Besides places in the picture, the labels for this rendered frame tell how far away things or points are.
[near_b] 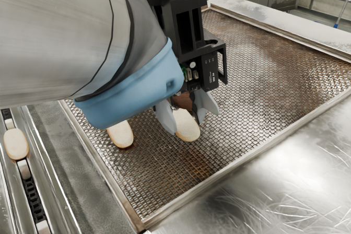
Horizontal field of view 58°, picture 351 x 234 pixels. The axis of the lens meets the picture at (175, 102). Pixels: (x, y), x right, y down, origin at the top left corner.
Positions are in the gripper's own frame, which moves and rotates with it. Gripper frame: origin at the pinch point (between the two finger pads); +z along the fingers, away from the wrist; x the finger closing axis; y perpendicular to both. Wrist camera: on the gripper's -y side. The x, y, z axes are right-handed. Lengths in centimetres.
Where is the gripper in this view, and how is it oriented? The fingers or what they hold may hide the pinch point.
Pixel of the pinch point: (183, 118)
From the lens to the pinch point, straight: 45.6
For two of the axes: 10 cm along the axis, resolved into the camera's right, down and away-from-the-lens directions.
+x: 9.0, -3.5, 2.4
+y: 4.0, 5.1, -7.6
